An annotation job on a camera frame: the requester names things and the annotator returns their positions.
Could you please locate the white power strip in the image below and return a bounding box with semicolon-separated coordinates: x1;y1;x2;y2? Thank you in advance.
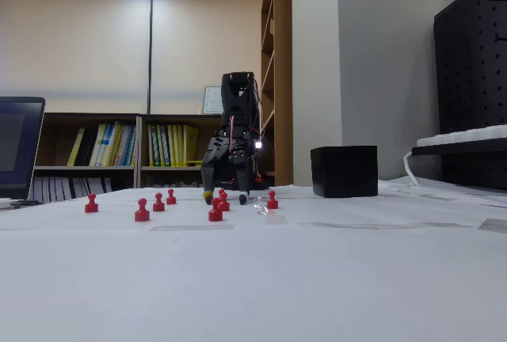
416;123;507;148

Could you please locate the white power cable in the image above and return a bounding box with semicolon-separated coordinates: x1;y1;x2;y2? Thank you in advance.
402;150;421;187

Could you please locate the clear tape strip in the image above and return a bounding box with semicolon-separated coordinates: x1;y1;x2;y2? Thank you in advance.
253;202;290;226
149;224;234;233
298;221;473;230
478;218;507;234

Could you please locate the low wooden bookshelf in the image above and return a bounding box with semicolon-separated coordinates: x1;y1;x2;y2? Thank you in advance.
136;113;225;189
33;112;143;203

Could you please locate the thin yellow book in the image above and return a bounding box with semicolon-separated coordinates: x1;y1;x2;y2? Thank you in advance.
67;127;86;167

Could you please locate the framed white notice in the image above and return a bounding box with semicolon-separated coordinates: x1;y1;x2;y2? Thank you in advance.
202;85;223;116

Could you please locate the black binder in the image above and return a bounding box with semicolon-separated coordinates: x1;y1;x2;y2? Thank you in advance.
74;127;99;167

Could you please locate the black pegboard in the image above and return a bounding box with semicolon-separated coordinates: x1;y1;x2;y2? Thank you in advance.
433;0;507;192

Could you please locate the tall wooden bookshelf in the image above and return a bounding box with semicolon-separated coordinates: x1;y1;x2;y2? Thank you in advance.
260;0;294;187

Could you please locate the laptop screen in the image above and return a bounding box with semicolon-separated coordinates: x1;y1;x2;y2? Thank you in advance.
0;96;47;201

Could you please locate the black shelf rail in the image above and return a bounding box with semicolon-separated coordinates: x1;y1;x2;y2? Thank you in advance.
410;138;507;158

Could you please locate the yellow blue book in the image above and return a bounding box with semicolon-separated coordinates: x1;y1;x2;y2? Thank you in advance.
89;122;116;167

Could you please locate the black vertical wall pole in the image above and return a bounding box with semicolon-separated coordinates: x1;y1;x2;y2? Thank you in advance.
147;0;155;116

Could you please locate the row of white journals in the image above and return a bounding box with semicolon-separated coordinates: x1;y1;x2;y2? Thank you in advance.
32;177;114;203

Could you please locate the black square bin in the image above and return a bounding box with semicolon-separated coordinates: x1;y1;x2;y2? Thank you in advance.
310;145;379;199

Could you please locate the white paper table cover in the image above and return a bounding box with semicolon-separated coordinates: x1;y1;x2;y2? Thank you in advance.
0;183;507;342

